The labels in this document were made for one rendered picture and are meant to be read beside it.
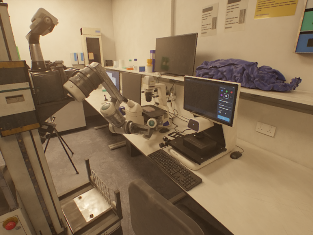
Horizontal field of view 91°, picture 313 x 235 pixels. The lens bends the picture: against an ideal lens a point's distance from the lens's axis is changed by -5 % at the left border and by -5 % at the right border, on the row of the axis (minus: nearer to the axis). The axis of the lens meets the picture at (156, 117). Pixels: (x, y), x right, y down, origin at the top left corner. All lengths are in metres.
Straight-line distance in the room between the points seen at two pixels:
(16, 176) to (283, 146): 1.80
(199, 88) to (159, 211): 0.83
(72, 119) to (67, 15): 2.09
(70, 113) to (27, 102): 2.63
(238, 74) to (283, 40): 0.44
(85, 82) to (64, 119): 2.76
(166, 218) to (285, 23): 1.53
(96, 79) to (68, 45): 3.19
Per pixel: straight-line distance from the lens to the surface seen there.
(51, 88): 1.02
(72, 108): 3.57
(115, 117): 1.03
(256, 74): 1.32
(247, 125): 1.65
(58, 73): 0.99
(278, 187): 1.27
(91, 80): 0.89
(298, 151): 1.57
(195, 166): 1.17
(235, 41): 1.81
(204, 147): 1.15
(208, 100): 1.16
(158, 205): 0.68
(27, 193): 1.26
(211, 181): 1.14
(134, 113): 1.57
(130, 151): 2.58
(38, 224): 1.42
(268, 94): 1.27
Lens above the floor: 1.48
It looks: 21 degrees down
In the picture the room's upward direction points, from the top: straight up
